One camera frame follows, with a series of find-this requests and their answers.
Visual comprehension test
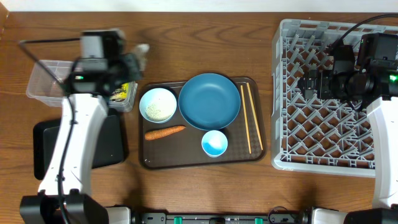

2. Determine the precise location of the orange carrot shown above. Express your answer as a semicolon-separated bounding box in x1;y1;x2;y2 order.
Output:
144;126;186;141

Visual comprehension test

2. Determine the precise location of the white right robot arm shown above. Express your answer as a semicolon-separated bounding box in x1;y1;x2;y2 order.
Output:
298;45;397;223

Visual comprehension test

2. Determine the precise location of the light blue bowl with rice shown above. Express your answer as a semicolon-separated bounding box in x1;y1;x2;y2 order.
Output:
139;88;177;124

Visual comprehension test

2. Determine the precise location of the large blue plate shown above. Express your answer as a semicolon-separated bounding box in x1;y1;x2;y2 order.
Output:
178;73;241;131

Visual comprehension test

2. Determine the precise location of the yellow snack wrapper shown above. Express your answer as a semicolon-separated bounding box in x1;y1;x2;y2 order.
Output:
109;82;135;103

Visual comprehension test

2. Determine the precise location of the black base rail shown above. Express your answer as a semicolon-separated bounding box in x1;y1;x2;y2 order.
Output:
131;207;312;224

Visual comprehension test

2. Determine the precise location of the dark brown serving tray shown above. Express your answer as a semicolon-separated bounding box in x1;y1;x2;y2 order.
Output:
139;77;267;170

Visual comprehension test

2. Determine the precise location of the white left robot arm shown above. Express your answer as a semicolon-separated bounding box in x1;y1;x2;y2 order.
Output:
20;52;146;223

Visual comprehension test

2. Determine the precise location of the black waste bin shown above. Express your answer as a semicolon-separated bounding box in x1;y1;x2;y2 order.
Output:
33;109;126;180

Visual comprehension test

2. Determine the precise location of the foil ball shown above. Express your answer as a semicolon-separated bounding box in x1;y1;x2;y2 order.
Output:
132;44;150;72

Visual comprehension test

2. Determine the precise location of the grey dishwasher rack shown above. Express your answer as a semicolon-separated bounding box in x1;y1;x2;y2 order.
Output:
271;18;398;178

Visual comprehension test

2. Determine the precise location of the small blue bowl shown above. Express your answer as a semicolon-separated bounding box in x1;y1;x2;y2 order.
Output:
201;130;228;158

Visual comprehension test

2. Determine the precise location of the right wooden chopstick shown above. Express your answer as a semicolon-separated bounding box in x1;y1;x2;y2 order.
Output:
246;83;264;151

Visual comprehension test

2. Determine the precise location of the clear plastic waste bin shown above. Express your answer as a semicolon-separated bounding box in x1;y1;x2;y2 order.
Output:
26;60;137;112

